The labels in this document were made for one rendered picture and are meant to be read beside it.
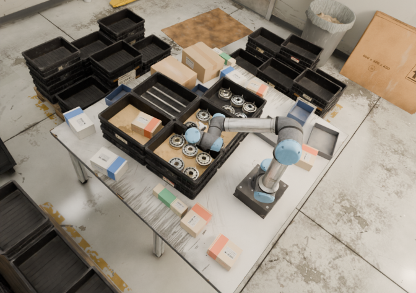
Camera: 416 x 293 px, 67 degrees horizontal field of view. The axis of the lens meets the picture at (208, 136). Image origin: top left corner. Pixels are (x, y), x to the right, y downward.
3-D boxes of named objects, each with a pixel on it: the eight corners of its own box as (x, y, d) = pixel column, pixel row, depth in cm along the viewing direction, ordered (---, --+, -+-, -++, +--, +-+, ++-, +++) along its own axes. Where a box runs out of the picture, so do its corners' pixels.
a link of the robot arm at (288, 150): (273, 186, 190) (307, 129, 148) (270, 208, 181) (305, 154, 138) (254, 181, 191) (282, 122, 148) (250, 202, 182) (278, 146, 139)
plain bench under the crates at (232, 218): (314, 179, 308) (348, 135, 253) (210, 320, 222) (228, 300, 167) (193, 93, 359) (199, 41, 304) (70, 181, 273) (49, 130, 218)
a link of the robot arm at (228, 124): (304, 109, 153) (210, 109, 171) (303, 126, 147) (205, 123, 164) (305, 126, 161) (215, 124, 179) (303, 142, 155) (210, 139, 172)
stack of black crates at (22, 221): (66, 243, 227) (49, 218, 192) (26, 276, 211) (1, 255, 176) (34, 208, 240) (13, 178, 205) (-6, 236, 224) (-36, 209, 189)
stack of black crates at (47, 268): (102, 284, 214) (95, 270, 188) (63, 322, 198) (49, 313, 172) (65, 244, 227) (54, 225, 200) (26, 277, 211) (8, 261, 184)
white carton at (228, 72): (218, 78, 275) (220, 70, 268) (228, 73, 281) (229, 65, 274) (234, 91, 267) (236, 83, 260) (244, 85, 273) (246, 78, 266)
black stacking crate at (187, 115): (243, 135, 224) (247, 124, 216) (221, 161, 208) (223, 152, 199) (199, 107, 235) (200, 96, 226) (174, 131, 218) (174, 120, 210)
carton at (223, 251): (240, 254, 183) (242, 249, 177) (228, 271, 176) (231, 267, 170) (218, 236, 188) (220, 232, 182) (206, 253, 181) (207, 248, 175)
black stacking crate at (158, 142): (220, 161, 208) (223, 152, 199) (194, 193, 191) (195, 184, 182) (173, 131, 218) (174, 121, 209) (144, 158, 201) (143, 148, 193)
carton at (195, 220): (195, 238, 185) (196, 233, 179) (179, 225, 189) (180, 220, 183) (211, 218, 194) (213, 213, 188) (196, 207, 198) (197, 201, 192)
